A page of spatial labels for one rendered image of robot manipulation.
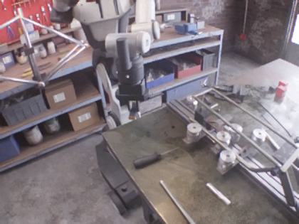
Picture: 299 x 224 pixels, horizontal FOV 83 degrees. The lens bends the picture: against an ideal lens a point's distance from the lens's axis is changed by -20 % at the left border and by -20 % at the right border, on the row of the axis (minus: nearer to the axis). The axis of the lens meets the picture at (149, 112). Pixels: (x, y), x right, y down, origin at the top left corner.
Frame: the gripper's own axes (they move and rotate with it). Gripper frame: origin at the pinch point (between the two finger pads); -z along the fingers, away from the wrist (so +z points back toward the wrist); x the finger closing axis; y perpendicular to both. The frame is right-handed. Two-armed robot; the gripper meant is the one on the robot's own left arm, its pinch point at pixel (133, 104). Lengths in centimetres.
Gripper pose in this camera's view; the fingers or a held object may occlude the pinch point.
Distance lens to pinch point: 75.5
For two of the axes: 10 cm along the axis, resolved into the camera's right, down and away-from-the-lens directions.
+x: 9.9, 0.4, -1.2
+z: -0.5, -7.9, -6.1
